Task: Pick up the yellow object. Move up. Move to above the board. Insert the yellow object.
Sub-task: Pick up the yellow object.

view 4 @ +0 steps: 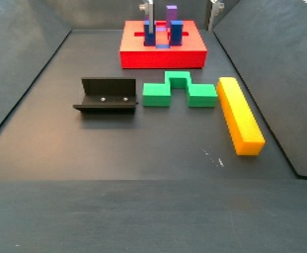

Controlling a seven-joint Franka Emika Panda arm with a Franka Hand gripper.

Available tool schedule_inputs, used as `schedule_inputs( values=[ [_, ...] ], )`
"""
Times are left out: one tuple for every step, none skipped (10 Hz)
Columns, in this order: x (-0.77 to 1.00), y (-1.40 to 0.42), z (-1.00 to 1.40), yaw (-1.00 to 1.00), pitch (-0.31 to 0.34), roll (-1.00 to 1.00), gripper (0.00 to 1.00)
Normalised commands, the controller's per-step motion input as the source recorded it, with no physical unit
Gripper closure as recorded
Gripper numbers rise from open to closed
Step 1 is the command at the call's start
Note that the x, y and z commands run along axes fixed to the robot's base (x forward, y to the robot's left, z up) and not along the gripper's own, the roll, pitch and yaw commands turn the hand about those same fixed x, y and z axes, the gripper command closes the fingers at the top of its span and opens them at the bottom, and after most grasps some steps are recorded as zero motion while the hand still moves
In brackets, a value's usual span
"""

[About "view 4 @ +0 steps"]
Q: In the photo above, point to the purple U block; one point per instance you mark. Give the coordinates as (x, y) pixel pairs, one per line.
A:
(172, 14)

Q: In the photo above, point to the black angle bracket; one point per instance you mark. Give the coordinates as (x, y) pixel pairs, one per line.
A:
(109, 95)

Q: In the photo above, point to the long yellow block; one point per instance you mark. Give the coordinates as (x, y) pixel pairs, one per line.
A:
(245, 132)

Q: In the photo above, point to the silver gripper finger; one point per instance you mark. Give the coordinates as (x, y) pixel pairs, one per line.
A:
(147, 8)
(217, 7)

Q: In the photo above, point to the dark blue U block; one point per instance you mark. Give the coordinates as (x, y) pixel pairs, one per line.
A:
(176, 33)

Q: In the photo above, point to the red board base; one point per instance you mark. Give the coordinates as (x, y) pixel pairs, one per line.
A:
(163, 55)

